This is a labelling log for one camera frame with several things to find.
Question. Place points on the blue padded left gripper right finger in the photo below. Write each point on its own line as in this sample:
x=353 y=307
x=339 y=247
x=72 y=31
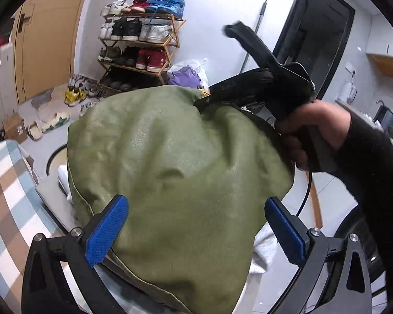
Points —
x=290 y=231

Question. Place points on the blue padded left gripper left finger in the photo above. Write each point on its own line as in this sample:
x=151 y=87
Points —
x=103 y=229

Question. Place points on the green and yellow leather jacket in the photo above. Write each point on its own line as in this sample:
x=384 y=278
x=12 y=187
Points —
x=196 y=184

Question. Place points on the black sleeved right forearm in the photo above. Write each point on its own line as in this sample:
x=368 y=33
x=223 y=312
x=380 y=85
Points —
x=365 y=163

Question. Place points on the white folded clothes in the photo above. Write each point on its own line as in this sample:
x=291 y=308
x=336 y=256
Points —
x=132 y=301

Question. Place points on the purple clothes pile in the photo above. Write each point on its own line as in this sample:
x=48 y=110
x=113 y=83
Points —
x=188 y=73

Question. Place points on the person's right hand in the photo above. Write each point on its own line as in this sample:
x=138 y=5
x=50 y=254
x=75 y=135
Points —
x=331 y=121

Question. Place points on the checkered bed sheet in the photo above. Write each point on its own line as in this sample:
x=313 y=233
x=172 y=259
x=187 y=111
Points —
x=22 y=216

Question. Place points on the beige slippers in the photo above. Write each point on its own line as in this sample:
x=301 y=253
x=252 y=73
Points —
x=36 y=130

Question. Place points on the cardboard box on floor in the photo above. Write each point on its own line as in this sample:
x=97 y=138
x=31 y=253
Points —
x=14 y=128

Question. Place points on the wooden shoe rack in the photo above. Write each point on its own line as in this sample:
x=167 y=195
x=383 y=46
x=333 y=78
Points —
x=139 y=40

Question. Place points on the yellow sneakers on floor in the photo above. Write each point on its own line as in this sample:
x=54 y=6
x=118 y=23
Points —
x=73 y=97

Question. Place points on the white upright suitcase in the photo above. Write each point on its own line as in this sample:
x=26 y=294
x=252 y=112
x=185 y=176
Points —
x=8 y=94

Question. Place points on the wooden door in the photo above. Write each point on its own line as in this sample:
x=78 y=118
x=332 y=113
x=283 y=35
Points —
x=44 y=36

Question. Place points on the black wall television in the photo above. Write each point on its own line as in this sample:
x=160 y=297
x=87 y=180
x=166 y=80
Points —
x=315 y=35

